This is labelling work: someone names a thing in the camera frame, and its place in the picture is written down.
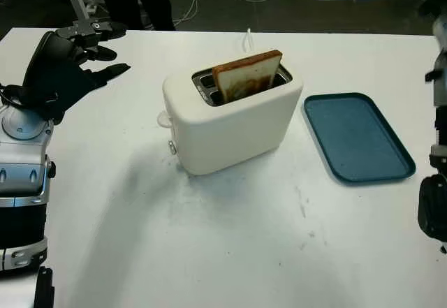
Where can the white two-slot toaster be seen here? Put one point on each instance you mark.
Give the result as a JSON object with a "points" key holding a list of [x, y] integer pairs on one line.
{"points": [[237, 140]]}

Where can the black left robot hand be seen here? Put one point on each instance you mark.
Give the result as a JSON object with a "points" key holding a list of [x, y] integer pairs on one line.
{"points": [[52, 56]]}

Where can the blue rectangular tray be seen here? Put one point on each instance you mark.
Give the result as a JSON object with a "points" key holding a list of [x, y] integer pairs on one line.
{"points": [[356, 137]]}

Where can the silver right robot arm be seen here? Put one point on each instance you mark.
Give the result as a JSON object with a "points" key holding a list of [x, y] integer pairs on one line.
{"points": [[433, 203]]}

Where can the toasted bread slice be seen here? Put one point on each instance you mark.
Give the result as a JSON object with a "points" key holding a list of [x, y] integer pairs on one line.
{"points": [[244, 77]]}

